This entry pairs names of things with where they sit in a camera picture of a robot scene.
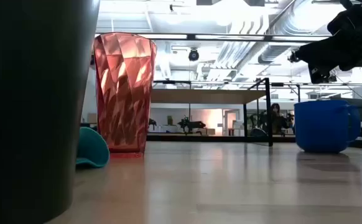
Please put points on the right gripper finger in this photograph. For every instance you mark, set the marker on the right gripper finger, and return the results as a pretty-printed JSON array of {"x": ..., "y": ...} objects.
[{"x": 324, "y": 53}]

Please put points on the wooden shelf with black legs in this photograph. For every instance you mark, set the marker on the wooden shelf with black legs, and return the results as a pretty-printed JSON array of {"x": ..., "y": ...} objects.
[{"x": 199, "y": 96}]

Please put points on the tall black plastic cup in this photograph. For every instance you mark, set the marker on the tall black plastic cup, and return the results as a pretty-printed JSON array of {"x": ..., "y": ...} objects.
[{"x": 28, "y": 109}]

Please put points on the black hanging ceiling camera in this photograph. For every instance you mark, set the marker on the black hanging ceiling camera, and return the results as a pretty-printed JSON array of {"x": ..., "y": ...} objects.
[{"x": 193, "y": 55}]

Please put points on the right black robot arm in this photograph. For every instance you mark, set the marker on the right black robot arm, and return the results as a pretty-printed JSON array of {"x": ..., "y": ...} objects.
[{"x": 339, "y": 25}]

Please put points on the red faceted translucent cup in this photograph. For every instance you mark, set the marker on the red faceted translucent cup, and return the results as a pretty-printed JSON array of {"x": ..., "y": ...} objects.
[{"x": 123, "y": 93}]

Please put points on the person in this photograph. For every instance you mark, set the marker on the person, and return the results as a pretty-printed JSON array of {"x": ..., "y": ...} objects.
[{"x": 277, "y": 119}]

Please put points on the teal cloth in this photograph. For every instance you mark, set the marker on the teal cloth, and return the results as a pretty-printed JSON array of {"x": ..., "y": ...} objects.
[{"x": 90, "y": 149}]

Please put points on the blue plastic mug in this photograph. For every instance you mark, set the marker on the blue plastic mug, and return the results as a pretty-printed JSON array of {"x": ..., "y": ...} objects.
[{"x": 321, "y": 127}]

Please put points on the black background robot arm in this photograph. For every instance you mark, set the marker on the black background robot arm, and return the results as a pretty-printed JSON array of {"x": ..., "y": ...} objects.
[{"x": 191, "y": 124}]

